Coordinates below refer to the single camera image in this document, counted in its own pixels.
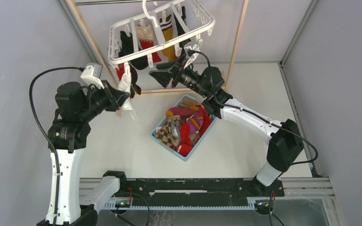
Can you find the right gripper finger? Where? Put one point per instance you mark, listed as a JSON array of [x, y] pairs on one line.
[[173, 65], [163, 77]]

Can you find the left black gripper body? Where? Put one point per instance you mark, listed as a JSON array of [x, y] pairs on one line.
[[97, 102]]

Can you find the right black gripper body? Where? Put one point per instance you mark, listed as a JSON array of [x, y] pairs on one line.
[[190, 79]]

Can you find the white fluffy sock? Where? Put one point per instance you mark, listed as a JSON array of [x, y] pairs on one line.
[[125, 85]]

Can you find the red santa sock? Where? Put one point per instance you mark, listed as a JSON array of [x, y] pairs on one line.
[[120, 70]]

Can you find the white plastic clip hanger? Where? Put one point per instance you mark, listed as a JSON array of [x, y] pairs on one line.
[[129, 26]]

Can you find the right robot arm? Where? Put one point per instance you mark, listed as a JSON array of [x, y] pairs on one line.
[[282, 137]]

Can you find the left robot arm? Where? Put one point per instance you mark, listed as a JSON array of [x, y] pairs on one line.
[[67, 140]]

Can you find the yellow mustard sock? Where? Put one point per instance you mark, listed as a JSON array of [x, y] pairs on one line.
[[167, 30]]

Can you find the red hanging sock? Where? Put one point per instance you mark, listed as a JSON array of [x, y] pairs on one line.
[[145, 35]]

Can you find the purple striped sock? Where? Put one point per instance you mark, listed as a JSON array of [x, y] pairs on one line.
[[192, 116]]

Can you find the grey sock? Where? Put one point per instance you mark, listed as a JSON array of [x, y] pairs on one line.
[[175, 128]]

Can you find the light blue plastic basket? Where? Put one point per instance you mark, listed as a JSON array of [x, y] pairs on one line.
[[187, 101]]

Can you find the argyle brown sock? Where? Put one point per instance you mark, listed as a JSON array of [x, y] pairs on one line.
[[164, 136]]

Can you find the red sock in basket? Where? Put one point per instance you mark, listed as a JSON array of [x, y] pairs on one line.
[[184, 147]]

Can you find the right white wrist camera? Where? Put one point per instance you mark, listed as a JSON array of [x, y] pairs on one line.
[[191, 53]]

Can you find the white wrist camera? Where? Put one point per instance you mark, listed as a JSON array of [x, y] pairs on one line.
[[191, 53], [91, 75]]

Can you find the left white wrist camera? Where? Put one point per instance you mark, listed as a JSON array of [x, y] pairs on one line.
[[91, 75]]

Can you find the wooden drying rack frame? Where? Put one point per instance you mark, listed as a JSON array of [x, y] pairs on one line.
[[72, 12]]

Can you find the black mounting rail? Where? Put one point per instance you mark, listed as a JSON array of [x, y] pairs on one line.
[[197, 192]]

